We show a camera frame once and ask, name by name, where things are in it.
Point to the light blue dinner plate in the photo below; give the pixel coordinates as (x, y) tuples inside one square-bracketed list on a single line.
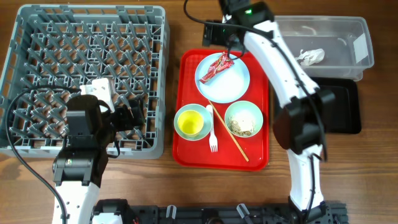
[(228, 85)]

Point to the red plastic serving tray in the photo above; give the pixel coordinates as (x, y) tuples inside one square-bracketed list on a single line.
[(198, 153)]

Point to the rice food scraps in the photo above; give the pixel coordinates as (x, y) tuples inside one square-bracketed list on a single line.
[(242, 124)]

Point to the green bowl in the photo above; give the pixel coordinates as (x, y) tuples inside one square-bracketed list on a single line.
[(249, 107)]

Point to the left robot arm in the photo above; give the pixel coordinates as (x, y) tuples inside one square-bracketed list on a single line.
[(79, 166)]

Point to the grey plastic dishwasher rack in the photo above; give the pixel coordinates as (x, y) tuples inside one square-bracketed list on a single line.
[(57, 47)]

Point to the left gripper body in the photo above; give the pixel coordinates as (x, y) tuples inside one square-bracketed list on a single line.
[(122, 121)]

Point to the white tissue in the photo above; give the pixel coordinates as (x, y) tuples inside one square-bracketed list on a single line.
[(310, 57)]

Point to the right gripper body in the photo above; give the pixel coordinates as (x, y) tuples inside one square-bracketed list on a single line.
[(218, 36)]

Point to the light blue small bowl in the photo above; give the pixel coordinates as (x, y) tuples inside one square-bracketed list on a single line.
[(207, 121)]

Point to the wooden chopstick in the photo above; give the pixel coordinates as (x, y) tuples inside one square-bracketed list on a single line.
[(229, 132)]

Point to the black plastic tray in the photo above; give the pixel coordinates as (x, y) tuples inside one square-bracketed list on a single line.
[(342, 116)]

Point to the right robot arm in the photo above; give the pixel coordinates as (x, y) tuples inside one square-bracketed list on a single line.
[(260, 34)]

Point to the red snack wrapper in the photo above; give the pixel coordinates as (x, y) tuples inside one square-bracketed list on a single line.
[(222, 63)]

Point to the clear plastic waste bin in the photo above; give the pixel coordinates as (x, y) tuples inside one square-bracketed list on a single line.
[(346, 41)]

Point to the yellow plastic cup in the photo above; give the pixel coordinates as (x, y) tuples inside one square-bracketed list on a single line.
[(190, 122)]

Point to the white plastic fork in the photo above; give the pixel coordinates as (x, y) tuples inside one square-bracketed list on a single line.
[(213, 142)]

